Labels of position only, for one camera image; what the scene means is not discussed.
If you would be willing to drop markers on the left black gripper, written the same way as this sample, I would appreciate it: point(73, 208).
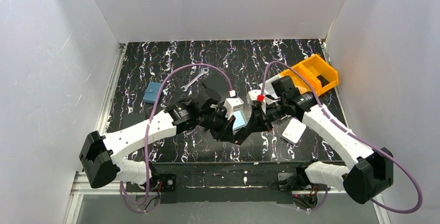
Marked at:
point(222, 124)

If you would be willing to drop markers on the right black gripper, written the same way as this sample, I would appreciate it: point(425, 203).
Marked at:
point(259, 116)

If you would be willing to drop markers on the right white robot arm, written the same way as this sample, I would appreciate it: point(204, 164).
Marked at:
point(366, 172)

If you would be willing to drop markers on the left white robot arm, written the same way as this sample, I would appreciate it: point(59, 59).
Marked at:
point(103, 157)

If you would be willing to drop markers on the blue card wallet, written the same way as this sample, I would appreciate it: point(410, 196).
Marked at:
point(152, 92)

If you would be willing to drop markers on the white plastic bin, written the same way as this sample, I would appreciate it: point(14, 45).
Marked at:
point(269, 91)

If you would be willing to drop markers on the white square box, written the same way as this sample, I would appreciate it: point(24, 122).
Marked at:
point(293, 131)

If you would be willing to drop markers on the black square plate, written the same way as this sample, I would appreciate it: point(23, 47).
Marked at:
point(207, 86)

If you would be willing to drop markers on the silver wrench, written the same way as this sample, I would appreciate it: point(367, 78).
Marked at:
point(202, 72)

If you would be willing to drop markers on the orange plastic bin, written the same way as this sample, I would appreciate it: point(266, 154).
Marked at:
point(319, 74)
point(302, 87)

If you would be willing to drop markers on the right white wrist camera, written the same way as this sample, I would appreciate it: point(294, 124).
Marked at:
point(257, 99)

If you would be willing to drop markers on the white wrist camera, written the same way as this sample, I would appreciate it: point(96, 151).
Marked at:
point(232, 104)
point(257, 99)

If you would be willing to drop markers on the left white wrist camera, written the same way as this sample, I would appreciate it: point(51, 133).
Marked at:
point(232, 104)

